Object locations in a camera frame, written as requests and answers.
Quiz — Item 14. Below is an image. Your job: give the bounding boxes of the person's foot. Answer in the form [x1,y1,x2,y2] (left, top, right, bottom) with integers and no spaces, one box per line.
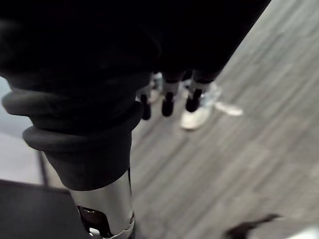
[179,83,222,131]

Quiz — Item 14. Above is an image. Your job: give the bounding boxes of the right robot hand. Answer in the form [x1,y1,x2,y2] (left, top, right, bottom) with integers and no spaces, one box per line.
[0,0,272,239]

